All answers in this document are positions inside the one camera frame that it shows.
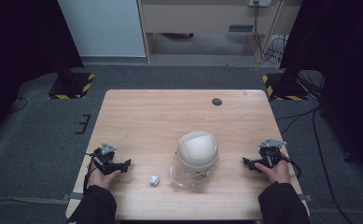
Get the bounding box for clear plastic bag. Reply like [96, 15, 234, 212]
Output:
[168, 151, 213, 190]

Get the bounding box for black stand base yellow stripes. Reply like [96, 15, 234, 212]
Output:
[261, 72, 309, 102]
[48, 72, 96, 101]

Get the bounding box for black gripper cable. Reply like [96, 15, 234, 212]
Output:
[280, 153, 303, 180]
[82, 151, 101, 194]

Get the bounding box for bundle of black wall cables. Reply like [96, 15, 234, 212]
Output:
[252, 2, 290, 73]

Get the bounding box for grey power strip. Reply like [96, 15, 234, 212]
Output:
[248, 0, 272, 7]

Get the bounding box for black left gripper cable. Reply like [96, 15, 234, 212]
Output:
[82, 151, 101, 194]

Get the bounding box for long black floor cable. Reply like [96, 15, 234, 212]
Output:
[274, 105, 355, 224]

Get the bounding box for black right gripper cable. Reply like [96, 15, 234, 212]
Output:
[280, 153, 303, 180]

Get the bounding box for white paper ball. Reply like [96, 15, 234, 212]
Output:
[147, 175, 161, 187]

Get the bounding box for person's right hand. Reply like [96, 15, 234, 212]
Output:
[254, 160, 292, 185]

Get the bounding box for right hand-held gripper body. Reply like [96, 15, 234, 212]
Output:
[258, 138, 291, 171]

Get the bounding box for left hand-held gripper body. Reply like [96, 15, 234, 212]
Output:
[91, 142, 121, 175]

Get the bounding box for thin black floor cable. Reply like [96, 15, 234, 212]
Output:
[7, 95, 29, 115]

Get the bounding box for grey table strap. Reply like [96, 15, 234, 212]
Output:
[61, 191, 86, 202]
[297, 193, 314, 203]

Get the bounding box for beige swing-lid trash can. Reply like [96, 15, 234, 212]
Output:
[175, 131, 220, 179]

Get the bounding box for beige wooden desk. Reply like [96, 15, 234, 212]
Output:
[137, 0, 304, 64]

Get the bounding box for black curtain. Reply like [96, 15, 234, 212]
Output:
[0, 0, 85, 147]
[279, 0, 363, 188]

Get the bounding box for person's left hand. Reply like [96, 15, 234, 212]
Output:
[87, 168, 122, 191]

